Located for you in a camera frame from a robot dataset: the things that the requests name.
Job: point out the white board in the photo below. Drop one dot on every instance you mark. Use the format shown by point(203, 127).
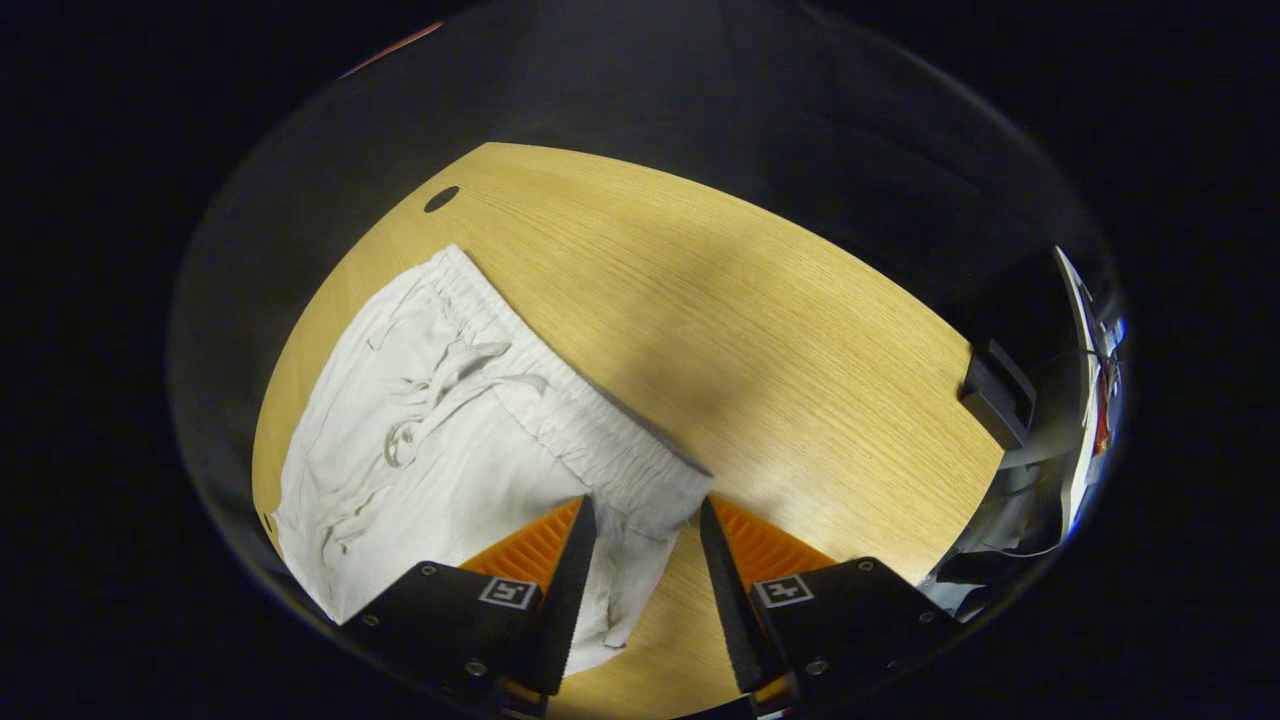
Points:
point(1085, 380)

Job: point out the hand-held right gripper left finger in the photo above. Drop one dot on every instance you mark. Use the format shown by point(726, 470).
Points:
point(570, 600)

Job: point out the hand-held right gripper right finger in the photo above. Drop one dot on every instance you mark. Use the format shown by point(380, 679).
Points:
point(730, 610)

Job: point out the white jeans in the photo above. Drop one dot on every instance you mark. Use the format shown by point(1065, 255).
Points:
point(450, 470)

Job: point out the black box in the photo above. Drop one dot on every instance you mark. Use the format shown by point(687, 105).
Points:
point(992, 395)

